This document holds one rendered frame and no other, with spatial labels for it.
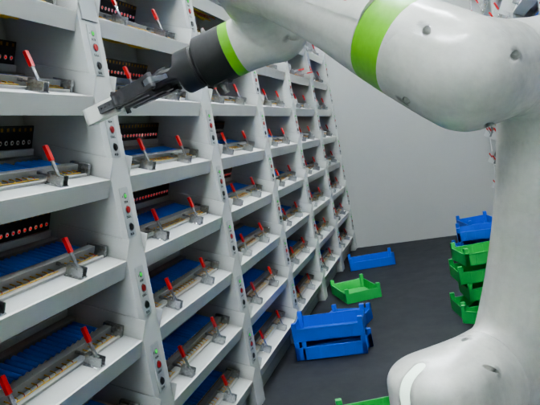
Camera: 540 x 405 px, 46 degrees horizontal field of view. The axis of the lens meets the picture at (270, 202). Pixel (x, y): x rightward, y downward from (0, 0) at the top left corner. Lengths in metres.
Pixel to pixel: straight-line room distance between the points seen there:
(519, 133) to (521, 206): 0.09
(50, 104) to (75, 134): 0.19
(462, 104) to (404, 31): 0.10
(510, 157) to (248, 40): 0.45
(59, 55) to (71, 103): 0.17
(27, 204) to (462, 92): 0.87
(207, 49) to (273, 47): 0.11
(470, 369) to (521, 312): 0.12
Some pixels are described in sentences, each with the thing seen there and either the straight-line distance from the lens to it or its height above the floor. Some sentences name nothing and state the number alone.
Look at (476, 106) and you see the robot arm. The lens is 0.67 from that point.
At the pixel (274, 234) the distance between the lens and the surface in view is 2.88.
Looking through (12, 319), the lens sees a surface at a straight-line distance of 1.21.
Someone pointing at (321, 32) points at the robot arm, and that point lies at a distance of 0.80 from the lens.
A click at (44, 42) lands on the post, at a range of 1.63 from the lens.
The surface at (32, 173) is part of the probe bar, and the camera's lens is 1.41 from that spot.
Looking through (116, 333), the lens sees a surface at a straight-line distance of 1.60.
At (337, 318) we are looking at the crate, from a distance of 2.89.
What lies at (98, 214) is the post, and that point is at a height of 0.82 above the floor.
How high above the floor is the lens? 0.91
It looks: 5 degrees down
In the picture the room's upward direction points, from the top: 10 degrees counter-clockwise
